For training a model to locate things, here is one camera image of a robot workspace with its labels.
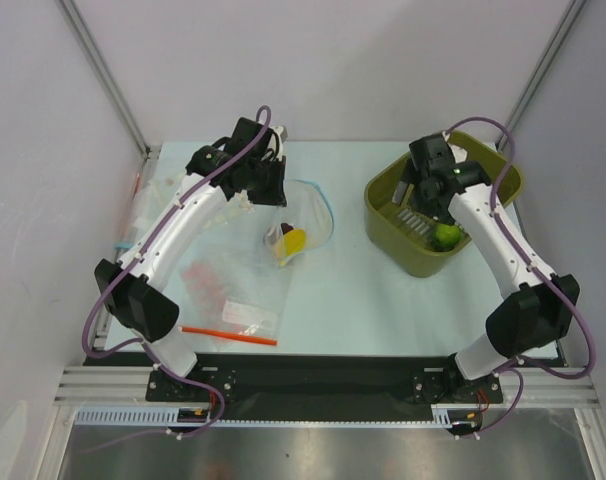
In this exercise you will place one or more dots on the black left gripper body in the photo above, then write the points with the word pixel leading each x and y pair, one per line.
pixel 264 185

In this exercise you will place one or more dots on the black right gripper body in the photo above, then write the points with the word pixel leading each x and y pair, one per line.
pixel 428 195

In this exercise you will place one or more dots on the olive green plastic bin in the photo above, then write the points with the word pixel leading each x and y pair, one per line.
pixel 405 236

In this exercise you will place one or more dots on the red apple toy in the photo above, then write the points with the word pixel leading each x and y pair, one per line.
pixel 286 228

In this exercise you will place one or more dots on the green lime toy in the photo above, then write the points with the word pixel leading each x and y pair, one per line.
pixel 446 237

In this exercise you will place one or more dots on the clear bag blue zipper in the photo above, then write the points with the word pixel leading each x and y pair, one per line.
pixel 298 225

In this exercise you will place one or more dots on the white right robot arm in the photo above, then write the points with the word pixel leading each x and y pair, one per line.
pixel 537 303

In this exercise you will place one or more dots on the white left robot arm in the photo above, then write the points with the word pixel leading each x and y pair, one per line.
pixel 138 303

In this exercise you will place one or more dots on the clear bag red zipper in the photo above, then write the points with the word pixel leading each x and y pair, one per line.
pixel 237 296

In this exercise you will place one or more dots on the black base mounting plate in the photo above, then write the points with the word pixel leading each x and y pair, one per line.
pixel 326 388

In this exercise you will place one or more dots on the aluminium frame rail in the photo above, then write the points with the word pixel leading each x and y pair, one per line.
pixel 127 386

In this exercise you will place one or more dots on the white slotted cable duct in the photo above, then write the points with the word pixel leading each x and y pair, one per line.
pixel 193 417

